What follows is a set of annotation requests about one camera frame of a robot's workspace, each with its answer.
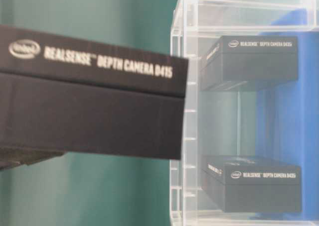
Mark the black RealSense box bottom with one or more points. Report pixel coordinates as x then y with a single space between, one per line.
251 184

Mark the black realsense box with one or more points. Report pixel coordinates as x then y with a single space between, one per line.
249 63
251 184
61 94

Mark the blue cloth liner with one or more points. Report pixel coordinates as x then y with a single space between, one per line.
287 126

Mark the black RealSense box top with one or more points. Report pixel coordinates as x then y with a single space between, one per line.
249 63

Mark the clear plastic storage case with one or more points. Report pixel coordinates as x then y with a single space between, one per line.
222 123

